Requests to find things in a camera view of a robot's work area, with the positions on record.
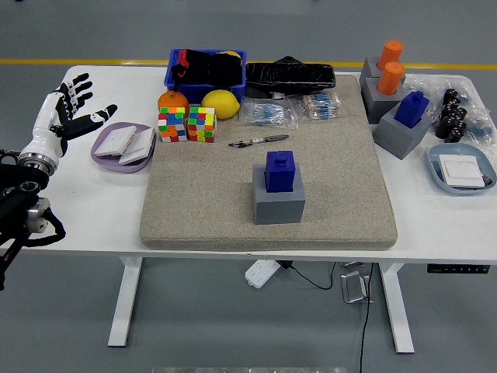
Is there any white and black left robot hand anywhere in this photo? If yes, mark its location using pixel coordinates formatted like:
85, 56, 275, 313
19, 72, 119, 159

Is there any blue square seal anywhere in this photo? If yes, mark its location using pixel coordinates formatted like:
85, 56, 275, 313
263, 150, 298, 193
394, 91, 430, 129

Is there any grey square seal holder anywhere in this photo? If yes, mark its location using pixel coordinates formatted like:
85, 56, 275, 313
373, 101, 434, 160
252, 162, 306, 225

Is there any grey round seal holder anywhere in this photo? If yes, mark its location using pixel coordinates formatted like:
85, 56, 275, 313
360, 75, 407, 125
359, 56, 389, 85

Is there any orange round seal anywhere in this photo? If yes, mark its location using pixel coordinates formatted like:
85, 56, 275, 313
377, 39, 405, 71
377, 61, 405, 96

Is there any purple plate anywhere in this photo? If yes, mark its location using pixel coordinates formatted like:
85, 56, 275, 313
90, 121, 157, 175

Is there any multicolour puzzle cube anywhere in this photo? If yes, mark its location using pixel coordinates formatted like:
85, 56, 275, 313
158, 106, 188, 144
186, 106, 217, 144

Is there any orange fruit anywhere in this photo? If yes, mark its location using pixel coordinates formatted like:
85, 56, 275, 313
157, 90, 190, 116

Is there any blue plastic bin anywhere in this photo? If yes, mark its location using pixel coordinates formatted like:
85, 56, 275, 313
163, 48, 248, 103

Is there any grey-brown mat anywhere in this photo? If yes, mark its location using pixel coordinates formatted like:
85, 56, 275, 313
139, 74, 399, 252

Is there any black cloth with red trim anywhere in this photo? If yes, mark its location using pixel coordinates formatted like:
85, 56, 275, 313
170, 48, 244, 87

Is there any yellow lemon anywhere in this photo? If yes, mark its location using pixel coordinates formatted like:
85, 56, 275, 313
200, 89, 241, 120

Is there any white table leg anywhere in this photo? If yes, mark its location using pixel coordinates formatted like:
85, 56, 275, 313
379, 263, 415, 354
107, 256, 144, 348

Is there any bag of blue resistors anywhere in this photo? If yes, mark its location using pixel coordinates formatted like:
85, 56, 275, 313
238, 96, 300, 130

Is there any thin metal hand tool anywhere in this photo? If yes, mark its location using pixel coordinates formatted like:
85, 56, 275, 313
228, 134, 290, 149

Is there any black wrapped keyboard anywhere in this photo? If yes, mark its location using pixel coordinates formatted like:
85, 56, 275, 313
245, 55, 337, 94

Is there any white power strip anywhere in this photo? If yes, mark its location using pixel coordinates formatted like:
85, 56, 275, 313
244, 259, 281, 289

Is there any light blue tray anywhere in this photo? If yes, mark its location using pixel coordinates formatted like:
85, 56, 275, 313
426, 142, 497, 197

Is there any black table control panel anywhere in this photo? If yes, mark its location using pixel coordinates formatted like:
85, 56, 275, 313
426, 263, 490, 274

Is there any white switch panel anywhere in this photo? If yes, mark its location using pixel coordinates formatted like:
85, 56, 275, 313
94, 125, 137, 158
118, 127, 156, 167
438, 154, 491, 190

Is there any black power cord with plug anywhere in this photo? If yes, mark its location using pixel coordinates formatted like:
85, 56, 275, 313
280, 260, 337, 291

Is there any long black floor cable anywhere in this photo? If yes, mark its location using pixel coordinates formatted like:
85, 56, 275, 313
357, 263, 374, 373

